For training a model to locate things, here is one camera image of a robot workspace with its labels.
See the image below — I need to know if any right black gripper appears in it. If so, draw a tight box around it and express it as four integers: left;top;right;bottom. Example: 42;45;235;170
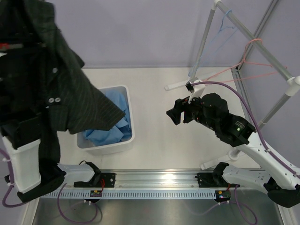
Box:
166;90;218;132

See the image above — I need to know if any blue shirt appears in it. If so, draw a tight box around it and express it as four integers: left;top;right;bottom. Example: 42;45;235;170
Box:
82;90;132;146

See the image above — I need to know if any pink wire hanger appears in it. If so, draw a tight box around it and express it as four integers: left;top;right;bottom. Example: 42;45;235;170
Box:
203;38;278;83

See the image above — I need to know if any blue wire hanger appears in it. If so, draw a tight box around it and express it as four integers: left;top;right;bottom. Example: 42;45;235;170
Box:
188;9;237;79

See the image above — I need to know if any black striped shirt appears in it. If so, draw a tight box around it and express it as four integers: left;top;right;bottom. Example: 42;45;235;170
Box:
0;0;125;163

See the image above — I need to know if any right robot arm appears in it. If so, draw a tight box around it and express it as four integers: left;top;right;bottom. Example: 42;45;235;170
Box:
166;93;300;208

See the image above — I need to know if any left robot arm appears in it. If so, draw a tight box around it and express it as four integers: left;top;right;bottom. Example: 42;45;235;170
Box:
0;40;105;203

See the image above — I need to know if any white plastic basket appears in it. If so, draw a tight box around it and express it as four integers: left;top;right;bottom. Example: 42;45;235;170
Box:
76;85;135;156

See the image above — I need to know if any white clothes rack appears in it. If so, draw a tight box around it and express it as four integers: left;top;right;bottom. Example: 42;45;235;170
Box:
164;0;300;171

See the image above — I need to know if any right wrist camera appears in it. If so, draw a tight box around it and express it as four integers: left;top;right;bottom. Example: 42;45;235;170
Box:
185;77;205;104

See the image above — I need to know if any aluminium mounting rail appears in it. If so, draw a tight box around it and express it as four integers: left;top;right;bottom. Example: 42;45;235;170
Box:
31;170;285;191

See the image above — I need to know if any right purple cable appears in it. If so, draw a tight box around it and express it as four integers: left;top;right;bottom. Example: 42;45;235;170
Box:
192;81;300;179

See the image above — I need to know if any white slotted cable duct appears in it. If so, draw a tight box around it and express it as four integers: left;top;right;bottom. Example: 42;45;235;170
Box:
43;189;217;199

